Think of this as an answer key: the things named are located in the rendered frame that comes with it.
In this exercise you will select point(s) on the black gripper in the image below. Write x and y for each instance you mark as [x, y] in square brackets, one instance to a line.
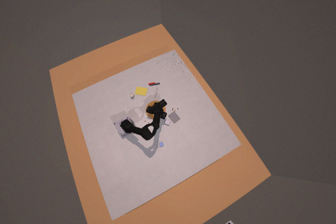
[163, 116]

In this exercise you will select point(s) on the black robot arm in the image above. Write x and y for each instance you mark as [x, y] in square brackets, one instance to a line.
[129, 128]

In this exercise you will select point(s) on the orange round board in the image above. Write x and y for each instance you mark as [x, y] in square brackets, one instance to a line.
[152, 102]

